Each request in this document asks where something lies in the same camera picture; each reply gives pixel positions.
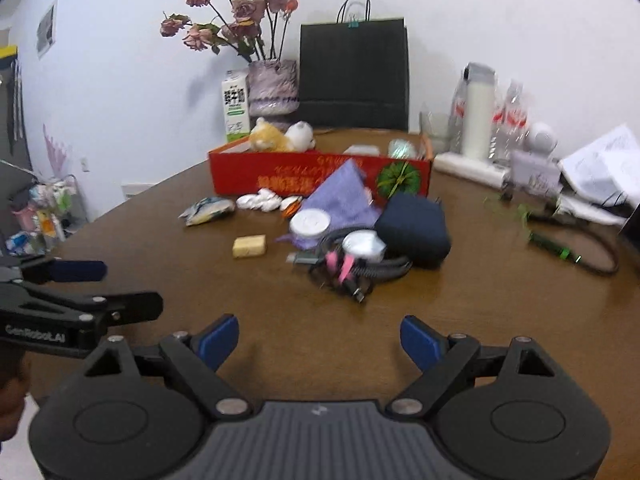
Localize person's left forearm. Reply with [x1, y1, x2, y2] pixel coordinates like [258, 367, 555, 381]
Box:
[0, 345, 31, 443]

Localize pink coral ornament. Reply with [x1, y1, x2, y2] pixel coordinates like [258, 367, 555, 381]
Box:
[42, 124, 74, 182]

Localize wall notice paper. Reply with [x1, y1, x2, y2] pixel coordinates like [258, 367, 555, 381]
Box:
[37, 4, 59, 59]

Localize white thermos bottle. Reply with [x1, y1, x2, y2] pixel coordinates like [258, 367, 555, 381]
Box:
[460, 62, 497, 161]

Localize red cardboard box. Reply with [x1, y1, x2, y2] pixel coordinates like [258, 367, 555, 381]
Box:
[208, 127, 434, 202]

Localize lavender card box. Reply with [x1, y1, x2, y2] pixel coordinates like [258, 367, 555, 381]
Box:
[509, 150, 562, 192]

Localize black paper bag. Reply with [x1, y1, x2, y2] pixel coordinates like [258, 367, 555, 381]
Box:
[298, 0, 410, 132]

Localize white plush toy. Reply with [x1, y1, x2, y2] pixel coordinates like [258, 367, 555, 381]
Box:
[285, 121, 317, 151]

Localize yellow sponge block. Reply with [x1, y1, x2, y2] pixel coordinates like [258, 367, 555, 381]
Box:
[232, 234, 269, 260]

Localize white and green milk carton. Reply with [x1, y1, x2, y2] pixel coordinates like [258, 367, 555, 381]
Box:
[221, 70, 251, 145]

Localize purple cloth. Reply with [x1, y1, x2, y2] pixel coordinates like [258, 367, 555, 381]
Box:
[275, 160, 383, 251]

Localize white round device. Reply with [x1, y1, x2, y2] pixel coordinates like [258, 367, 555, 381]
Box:
[525, 122, 559, 158]

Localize dried pink roses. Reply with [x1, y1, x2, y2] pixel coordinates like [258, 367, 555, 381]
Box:
[160, 0, 301, 63]

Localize pink cable clip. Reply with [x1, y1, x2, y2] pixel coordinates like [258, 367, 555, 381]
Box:
[325, 252, 357, 284]

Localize shelf with colourful items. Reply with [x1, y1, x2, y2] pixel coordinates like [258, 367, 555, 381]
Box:
[0, 175, 89, 261]

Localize black cable bundle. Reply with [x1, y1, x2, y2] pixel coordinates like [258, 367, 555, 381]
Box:
[287, 227, 414, 306]

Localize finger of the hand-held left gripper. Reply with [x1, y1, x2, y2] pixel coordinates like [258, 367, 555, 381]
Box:
[0, 255, 108, 286]
[0, 282, 164, 333]

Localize clear plastic water bottle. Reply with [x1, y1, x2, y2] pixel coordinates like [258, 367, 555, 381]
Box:
[449, 80, 471, 153]

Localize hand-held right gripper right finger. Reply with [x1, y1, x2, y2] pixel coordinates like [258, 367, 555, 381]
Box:
[386, 315, 556, 421]

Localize white paper roll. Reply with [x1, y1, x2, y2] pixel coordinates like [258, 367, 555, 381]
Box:
[432, 152, 512, 190]

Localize crumpled snack packet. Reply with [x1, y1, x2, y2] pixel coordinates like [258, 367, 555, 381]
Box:
[179, 197, 236, 227]

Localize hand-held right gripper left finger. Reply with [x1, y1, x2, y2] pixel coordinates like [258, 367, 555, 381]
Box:
[82, 314, 253, 421]

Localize stack of white papers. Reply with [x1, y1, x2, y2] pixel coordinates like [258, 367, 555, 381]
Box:
[555, 125, 640, 226]

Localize purple marbled vase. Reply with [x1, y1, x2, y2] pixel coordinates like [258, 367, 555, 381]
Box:
[247, 60, 301, 118]

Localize white round tin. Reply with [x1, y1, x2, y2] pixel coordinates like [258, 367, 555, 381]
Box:
[289, 208, 332, 239]
[341, 230, 389, 264]

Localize wooden desktop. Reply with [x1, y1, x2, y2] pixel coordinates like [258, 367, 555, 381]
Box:
[27, 127, 640, 480]

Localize black cable with green tips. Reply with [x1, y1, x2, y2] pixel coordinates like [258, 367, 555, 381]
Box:
[482, 195, 621, 276]

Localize navy blue pouch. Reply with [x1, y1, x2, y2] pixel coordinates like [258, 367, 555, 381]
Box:
[374, 194, 452, 269]

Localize clear glass cup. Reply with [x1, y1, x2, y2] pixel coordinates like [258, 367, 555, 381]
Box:
[419, 110, 454, 155]

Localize yellow plush toy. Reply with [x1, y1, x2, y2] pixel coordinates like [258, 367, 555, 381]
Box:
[248, 117, 296, 153]

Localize clear plastic bag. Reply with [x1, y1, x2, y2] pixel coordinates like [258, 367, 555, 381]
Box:
[492, 79, 531, 166]

